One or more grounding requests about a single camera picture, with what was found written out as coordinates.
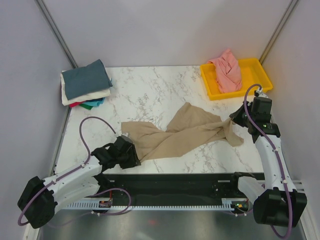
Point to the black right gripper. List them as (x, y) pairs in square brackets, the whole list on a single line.
[(235, 116)]

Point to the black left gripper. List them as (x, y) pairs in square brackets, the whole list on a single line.
[(133, 161)]

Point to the beige t shirt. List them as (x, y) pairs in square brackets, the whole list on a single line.
[(190, 128)]

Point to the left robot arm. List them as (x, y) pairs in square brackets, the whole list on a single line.
[(41, 199)]

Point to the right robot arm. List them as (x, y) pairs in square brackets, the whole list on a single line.
[(278, 203)]

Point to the yellow plastic bin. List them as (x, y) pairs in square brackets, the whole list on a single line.
[(252, 73)]

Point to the pink t shirt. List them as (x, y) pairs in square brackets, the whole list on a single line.
[(228, 72)]

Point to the folded green t shirt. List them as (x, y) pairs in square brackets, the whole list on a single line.
[(87, 107)]

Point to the folded red t shirt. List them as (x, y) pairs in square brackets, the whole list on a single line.
[(75, 104)]

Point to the folded cream t shirt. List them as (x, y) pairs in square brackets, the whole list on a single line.
[(83, 98)]

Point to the folded blue-grey t shirt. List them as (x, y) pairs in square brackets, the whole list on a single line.
[(85, 80)]

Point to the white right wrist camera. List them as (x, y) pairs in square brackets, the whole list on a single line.
[(259, 93)]

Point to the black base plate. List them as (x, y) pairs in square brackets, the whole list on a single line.
[(172, 189)]

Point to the white slotted cable duct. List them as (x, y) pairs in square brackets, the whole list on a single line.
[(97, 205)]

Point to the right corner aluminium post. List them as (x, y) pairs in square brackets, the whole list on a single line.
[(278, 30)]

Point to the corner aluminium post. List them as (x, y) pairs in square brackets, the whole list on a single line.
[(56, 32), (278, 30)]

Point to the left corner aluminium post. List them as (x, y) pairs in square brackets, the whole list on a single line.
[(56, 32)]

